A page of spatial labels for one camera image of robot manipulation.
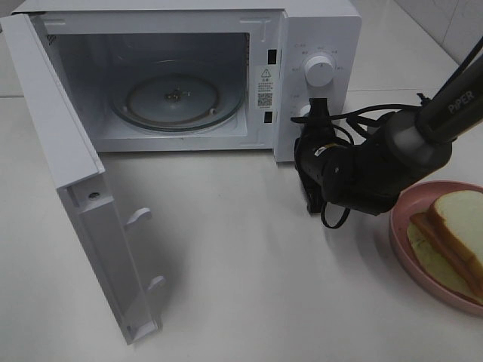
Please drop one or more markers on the white warning label sticker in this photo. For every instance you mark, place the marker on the white warning label sticker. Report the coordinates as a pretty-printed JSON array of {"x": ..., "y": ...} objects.
[{"x": 265, "y": 86}]

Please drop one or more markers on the glass microwave turntable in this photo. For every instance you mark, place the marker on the glass microwave turntable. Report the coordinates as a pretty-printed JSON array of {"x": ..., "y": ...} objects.
[{"x": 177, "y": 102}]

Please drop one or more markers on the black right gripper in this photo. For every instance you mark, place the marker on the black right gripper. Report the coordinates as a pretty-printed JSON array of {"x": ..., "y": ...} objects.
[{"x": 316, "y": 144}]

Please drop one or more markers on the white bread sandwich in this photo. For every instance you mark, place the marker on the white bread sandwich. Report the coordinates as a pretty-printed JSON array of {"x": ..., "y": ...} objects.
[{"x": 447, "y": 242}]

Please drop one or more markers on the white microwave oven body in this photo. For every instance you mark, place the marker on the white microwave oven body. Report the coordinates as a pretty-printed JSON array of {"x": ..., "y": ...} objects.
[{"x": 105, "y": 44}]

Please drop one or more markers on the pink plate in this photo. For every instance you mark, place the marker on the pink plate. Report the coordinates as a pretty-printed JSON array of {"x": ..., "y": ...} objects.
[{"x": 418, "y": 198}]

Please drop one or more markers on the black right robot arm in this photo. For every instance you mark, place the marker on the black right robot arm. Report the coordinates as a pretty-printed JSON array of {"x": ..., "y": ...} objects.
[{"x": 362, "y": 160}]

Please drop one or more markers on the upper white power knob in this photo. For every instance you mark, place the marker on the upper white power knob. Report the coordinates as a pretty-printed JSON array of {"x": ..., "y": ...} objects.
[{"x": 319, "y": 70}]

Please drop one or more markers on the lower white timer knob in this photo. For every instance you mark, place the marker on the lower white timer knob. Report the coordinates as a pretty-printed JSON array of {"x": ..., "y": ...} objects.
[{"x": 304, "y": 111}]

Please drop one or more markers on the white microwave door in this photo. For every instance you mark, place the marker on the white microwave door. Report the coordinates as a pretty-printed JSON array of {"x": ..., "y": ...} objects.
[{"x": 78, "y": 173}]

